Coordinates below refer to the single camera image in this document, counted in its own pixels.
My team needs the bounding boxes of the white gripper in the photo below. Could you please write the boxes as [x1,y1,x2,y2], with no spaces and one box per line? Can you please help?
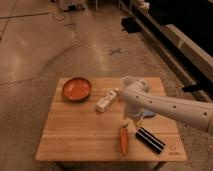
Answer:
[122,106,143,129]

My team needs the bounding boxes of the orange pepper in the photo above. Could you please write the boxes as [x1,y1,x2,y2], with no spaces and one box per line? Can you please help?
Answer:
[120,127,128,156]

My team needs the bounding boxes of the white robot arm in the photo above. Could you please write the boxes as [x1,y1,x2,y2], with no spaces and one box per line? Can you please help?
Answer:
[119,76,213,135]

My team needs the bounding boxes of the blue sponge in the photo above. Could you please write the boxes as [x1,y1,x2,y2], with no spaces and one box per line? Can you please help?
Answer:
[143,110,156,118]

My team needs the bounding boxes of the white bottle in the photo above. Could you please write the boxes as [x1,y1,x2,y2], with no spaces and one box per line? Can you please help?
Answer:
[96,89,118,112]

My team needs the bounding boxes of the wooden folding table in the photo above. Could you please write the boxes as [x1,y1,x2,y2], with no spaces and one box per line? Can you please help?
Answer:
[36,78,187,163]

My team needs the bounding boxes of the orange bowl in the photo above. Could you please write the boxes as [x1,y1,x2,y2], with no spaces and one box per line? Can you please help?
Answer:
[62,77,92,102]

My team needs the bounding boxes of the black box on floor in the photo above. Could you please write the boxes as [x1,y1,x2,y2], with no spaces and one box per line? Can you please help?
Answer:
[121,17,141,33]

